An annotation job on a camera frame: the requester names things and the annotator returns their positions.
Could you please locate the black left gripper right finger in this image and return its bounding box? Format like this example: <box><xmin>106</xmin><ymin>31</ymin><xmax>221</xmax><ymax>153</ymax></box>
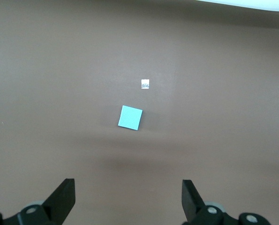
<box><xmin>181</xmin><ymin>179</ymin><xmax>270</xmax><ymax>225</ymax></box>

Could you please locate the light blue foam block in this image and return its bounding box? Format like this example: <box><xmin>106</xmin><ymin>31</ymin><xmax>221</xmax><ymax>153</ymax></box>
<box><xmin>118</xmin><ymin>105</ymin><xmax>143</xmax><ymax>130</ymax></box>

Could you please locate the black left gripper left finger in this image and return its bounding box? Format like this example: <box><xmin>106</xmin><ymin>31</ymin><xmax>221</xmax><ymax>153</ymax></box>
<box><xmin>0</xmin><ymin>178</ymin><xmax>76</xmax><ymax>225</ymax></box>

